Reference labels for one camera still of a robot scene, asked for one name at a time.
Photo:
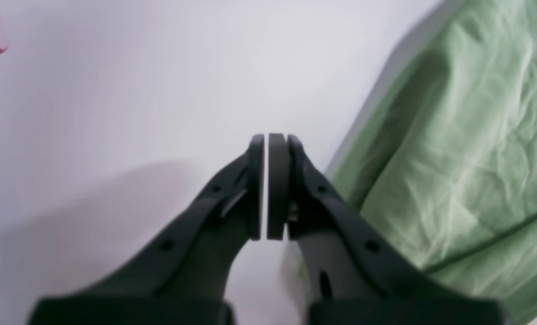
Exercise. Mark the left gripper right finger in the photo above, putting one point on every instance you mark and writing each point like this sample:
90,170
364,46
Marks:
356,276

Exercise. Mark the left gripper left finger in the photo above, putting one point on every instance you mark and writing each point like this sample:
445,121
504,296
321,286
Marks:
180,277

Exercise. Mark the green polo shirt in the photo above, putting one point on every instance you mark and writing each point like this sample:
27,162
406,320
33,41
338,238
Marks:
445,167

